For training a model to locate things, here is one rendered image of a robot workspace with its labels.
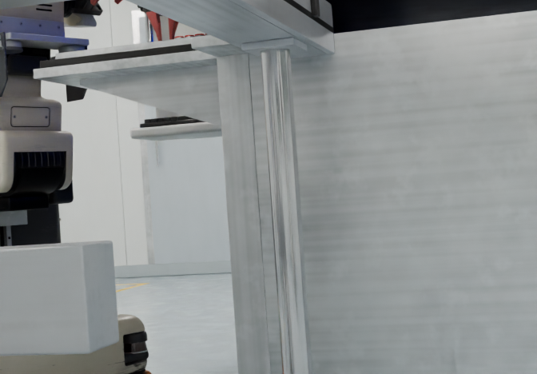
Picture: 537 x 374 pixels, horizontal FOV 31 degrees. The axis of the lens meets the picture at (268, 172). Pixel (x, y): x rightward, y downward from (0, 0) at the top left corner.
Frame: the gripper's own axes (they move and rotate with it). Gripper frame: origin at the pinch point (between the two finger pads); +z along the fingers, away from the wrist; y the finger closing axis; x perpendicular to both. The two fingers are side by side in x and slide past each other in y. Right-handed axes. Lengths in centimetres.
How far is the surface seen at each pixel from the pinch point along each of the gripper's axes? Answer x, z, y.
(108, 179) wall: 591, 9, -124
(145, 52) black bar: -11.8, 3.3, -2.9
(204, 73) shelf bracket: -9.0, 8.4, 8.3
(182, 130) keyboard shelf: 65, 14, -5
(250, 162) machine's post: -21.5, 27.6, 16.5
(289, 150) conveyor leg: -45, 27, 24
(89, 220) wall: 596, 41, -144
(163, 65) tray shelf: -14.7, 6.6, 0.8
